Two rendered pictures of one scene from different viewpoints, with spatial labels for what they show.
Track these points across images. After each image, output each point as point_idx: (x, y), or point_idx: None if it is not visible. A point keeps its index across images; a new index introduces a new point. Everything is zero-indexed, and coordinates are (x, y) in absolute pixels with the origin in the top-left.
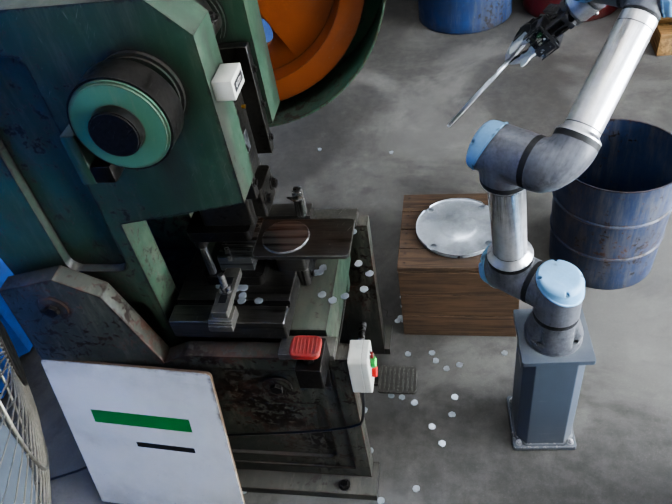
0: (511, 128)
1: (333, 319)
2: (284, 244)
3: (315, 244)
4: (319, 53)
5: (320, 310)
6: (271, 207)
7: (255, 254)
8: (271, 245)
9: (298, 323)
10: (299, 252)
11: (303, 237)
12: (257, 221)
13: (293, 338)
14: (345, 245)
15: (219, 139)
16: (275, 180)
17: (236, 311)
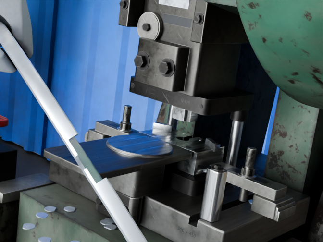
0: None
1: (43, 234)
2: (126, 139)
3: (96, 148)
4: None
5: (50, 200)
6: (254, 211)
7: (140, 133)
8: (137, 137)
9: (55, 188)
10: (100, 141)
11: (118, 146)
12: (196, 150)
13: (6, 117)
14: (60, 154)
15: None
16: (161, 62)
17: (99, 139)
